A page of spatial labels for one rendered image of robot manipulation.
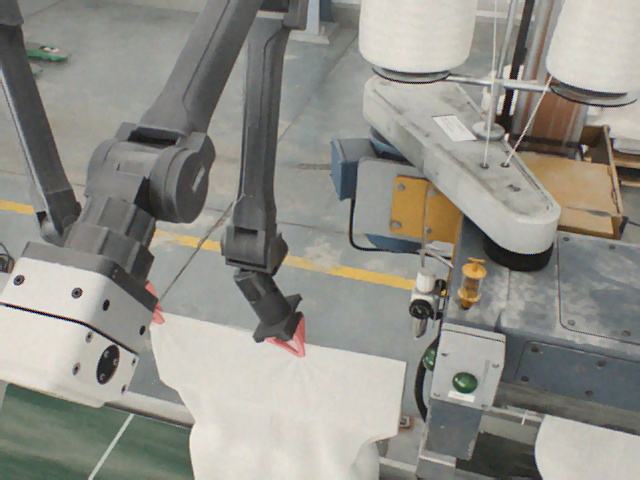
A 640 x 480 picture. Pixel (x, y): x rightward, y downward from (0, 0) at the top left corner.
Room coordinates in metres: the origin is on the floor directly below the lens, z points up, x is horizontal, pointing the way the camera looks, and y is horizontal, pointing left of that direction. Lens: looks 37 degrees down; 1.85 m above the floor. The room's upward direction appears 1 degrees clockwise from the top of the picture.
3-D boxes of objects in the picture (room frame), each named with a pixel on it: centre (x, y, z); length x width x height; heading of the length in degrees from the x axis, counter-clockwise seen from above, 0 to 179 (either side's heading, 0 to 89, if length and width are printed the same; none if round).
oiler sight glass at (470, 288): (0.57, -0.19, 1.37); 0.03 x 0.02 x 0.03; 74
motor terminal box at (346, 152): (1.03, -0.06, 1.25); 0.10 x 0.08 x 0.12; 9
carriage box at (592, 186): (0.95, -0.39, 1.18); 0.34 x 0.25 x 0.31; 164
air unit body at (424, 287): (0.76, -0.18, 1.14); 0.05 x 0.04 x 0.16; 164
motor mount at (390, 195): (0.95, -0.21, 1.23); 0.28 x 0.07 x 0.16; 74
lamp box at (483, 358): (0.50, -0.18, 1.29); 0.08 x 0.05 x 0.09; 74
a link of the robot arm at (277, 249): (0.82, 0.10, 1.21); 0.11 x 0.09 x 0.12; 164
